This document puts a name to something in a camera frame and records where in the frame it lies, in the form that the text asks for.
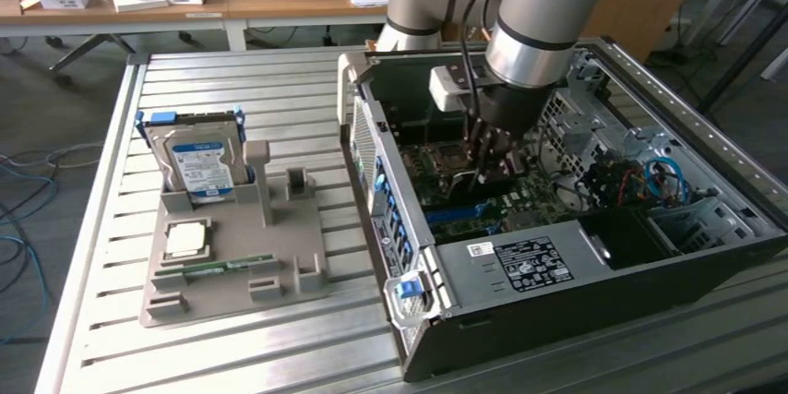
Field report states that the blue wire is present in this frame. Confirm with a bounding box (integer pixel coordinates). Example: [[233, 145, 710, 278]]
[[638, 156, 692, 209]]

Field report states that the green RAM stick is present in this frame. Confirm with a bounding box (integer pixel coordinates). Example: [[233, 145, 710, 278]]
[[153, 254, 277, 278]]

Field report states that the silver CPU chip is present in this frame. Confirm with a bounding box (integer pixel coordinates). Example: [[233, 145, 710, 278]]
[[164, 222, 208, 257]]

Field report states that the blue floor cable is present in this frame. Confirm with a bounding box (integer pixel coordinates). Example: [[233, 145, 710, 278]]
[[0, 153, 60, 345]]

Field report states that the wooden desk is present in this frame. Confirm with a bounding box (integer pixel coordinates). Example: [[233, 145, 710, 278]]
[[226, 0, 398, 52], [0, 0, 248, 52]]

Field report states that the orange wire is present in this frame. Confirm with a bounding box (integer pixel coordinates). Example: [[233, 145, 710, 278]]
[[620, 168, 649, 202]]

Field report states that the grey parts rack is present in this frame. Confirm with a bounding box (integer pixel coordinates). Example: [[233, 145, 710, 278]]
[[137, 139, 333, 328]]

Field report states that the blue expansion slot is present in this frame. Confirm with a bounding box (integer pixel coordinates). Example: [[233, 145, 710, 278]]
[[424, 202, 490, 224]]

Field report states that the CPU socket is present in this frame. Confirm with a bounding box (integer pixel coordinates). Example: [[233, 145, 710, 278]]
[[424, 141, 474, 173]]

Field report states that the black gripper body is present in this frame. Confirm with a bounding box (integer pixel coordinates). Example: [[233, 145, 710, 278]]
[[474, 82, 554, 136]]

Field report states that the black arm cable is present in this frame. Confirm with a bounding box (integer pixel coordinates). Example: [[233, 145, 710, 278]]
[[456, 0, 512, 116]]

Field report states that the open grey PC case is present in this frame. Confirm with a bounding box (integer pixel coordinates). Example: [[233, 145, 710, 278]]
[[336, 36, 788, 384]]

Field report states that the blue case release latch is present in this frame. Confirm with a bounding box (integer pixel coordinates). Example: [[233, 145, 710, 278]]
[[393, 275, 430, 299]]

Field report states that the grey floor cable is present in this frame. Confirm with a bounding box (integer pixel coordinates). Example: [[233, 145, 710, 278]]
[[0, 141, 104, 170]]

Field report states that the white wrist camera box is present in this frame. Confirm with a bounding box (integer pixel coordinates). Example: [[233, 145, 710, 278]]
[[428, 65, 480, 113]]

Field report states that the hard disk in blue carrier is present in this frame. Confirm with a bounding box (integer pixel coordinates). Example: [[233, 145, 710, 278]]
[[133, 105, 257, 204]]

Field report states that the grey power supply unit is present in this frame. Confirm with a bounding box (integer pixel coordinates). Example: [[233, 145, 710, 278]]
[[429, 221, 610, 310]]

